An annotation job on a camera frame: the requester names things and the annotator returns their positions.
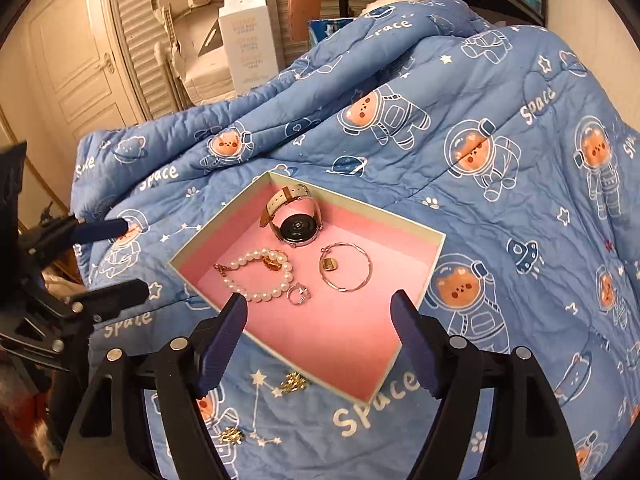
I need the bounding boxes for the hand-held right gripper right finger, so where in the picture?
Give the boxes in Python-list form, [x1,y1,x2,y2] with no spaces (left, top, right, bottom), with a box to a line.
[390,289,583,480]

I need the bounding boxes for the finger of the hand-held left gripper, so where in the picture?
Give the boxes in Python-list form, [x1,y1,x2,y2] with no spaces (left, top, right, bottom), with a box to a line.
[20,214,130,258]
[42,279,151,323]

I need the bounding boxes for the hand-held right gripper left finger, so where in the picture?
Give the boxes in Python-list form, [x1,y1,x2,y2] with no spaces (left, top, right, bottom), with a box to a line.
[59,291,249,480]

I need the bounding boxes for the white pearl bracelet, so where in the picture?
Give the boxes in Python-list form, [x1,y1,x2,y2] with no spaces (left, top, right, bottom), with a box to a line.
[213,248,294,304]

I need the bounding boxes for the thin bangle with gold charm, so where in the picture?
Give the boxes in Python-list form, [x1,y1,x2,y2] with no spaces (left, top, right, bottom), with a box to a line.
[318,241,374,292]

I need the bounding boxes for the small silver ring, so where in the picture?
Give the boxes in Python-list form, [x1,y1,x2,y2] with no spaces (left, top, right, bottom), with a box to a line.
[285,283,312,306]

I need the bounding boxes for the pale green box pink inside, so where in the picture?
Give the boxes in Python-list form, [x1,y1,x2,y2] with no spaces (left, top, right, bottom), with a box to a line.
[168,171,446,404]

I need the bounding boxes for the wristwatch with beige strap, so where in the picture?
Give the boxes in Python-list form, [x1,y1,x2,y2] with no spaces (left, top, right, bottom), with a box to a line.
[263,183,321,249]

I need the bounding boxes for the white panel door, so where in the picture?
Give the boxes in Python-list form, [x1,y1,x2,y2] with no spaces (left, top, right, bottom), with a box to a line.
[20,0,142,136]

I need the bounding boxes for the white baby high chair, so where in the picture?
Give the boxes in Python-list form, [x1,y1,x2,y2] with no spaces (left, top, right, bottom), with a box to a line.
[151,0,237,111]

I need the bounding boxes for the louvered closet door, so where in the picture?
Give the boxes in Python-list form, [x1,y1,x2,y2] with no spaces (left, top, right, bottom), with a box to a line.
[105,0,351,122]

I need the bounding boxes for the blue printed blanket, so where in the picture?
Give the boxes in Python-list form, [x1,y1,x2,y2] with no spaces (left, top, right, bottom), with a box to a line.
[70,0,640,480]

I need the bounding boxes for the tall white carton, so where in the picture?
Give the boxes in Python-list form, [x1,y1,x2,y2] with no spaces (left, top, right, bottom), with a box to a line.
[218,0,281,94]

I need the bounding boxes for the blue tissue pack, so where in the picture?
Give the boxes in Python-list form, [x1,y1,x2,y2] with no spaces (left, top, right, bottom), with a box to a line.
[307,17,362,44]

